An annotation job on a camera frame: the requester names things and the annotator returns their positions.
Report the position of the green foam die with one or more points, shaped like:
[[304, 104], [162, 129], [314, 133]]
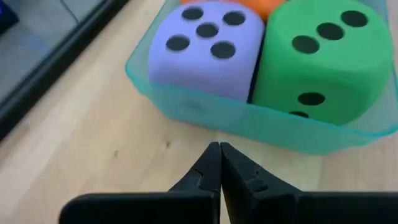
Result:
[[342, 71]]

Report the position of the black metal table frame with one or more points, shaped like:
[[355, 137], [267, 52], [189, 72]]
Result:
[[46, 71]]

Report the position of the orange foam die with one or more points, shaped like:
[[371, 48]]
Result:
[[261, 7]]

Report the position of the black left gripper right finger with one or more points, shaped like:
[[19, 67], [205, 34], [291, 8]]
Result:
[[295, 208]]

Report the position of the teal translucent plastic bin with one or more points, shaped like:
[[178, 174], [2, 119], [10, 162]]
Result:
[[233, 121]]

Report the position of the purple foam die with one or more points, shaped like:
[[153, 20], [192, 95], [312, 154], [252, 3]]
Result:
[[199, 74]]

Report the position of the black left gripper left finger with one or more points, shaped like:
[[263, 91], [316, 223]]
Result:
[[155, 208]]

